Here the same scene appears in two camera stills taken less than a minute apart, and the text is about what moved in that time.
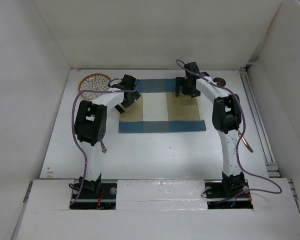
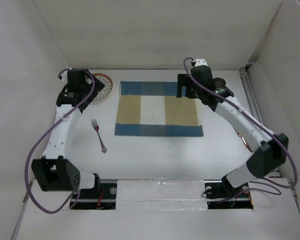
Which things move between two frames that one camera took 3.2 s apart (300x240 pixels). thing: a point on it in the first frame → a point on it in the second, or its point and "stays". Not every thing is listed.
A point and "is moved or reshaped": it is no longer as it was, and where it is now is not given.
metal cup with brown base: [219, 81] stays
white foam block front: [161, 194] stays
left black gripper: [134, 97] → [97, 87]
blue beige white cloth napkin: [159, 109] is moved or reshaped
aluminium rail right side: [272, 167] stays
